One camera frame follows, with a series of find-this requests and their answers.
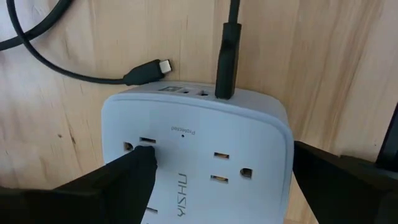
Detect long black USB cable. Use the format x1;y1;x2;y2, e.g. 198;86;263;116
0;0;75;52

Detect short black USB cable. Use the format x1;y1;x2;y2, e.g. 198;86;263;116
5;0;244;101

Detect white square power strip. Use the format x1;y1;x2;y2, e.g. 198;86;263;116
101;81;295;224

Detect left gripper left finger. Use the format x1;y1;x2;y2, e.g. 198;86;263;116
0;144;159;224

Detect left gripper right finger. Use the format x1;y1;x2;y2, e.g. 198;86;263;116
293;140;398;224

